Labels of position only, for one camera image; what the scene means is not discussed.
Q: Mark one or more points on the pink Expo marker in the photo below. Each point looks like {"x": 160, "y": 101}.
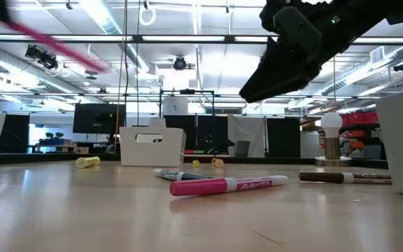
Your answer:
{"x": 201, "y": 187}

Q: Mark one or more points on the brown dry-erase marker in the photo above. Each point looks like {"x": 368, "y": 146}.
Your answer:
{"x": 320, "y": 177}

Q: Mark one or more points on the black dry-erase marker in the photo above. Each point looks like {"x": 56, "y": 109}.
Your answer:
{"x": 194, "y": 176}

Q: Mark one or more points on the grey plastic bin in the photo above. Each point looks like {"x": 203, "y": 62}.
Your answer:
{"x": 394, "y": 147}

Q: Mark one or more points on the silver ceiling duct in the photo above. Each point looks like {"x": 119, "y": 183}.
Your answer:
{"x": 380, "y": 63}
{"x": 19, "y": 73}

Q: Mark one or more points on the grey trash can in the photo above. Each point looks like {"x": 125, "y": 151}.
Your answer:
{"x": 242, "y": 148}

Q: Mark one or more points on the black curtain panel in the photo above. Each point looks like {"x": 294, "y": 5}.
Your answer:
{"x": 283, "y": 136}
{"x": 205, "y": 133}

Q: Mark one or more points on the shelf with red bins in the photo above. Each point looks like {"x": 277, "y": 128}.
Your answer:
{"x": 360, "y": 118}

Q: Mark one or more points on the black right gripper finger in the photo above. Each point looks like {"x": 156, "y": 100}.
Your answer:
{"x": 275, "y": 77}

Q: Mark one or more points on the black metal stand frame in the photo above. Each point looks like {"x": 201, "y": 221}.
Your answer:
{"x": 187, "y": 91}

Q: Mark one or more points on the black ceiling spotlight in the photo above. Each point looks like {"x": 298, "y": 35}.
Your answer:
{"x": 401, "y": 66}
{"x": 180, "y": 63}
{"x": 45, "y": 59}

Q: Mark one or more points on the black wall monitor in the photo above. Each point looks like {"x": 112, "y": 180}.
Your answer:
{"x": 98, "y": 119}

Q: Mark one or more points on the white box with number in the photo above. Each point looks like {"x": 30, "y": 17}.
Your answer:
{"x": 175, "y": 106}

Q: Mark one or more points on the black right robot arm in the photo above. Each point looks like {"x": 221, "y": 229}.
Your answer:
{"x": 380, "y": 10}

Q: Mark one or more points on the light bulb on round base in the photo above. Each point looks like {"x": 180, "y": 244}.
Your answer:
{"x": 331, "y": 124}

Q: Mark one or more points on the small green plants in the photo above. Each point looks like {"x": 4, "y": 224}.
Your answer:
{"x": 54, "y": 135}

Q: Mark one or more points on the white plastic bin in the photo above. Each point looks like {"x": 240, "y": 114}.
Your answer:
{"x": 173, "y": 150}

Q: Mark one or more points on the white hanging sheet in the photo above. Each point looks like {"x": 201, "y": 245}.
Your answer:
{"x": 247, "y": 129}

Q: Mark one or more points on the thin pink highlighter pen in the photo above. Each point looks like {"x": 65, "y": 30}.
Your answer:
{"x": 54, "y": 44}

